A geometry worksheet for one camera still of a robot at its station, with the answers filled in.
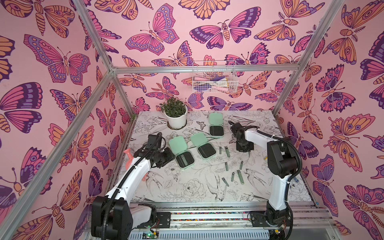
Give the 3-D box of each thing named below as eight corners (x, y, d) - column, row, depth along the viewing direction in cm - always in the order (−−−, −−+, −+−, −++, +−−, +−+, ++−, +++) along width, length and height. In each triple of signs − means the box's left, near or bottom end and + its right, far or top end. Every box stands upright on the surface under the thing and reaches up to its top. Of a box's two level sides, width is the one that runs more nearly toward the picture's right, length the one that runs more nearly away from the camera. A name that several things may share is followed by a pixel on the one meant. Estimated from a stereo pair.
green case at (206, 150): (204, 161, 96) (204, 160, 95) (188, 137, 108) (188, 136, 107) (218, 153, 100) (218, 152, 98) (201, 131, 112) (201, 130, 110)
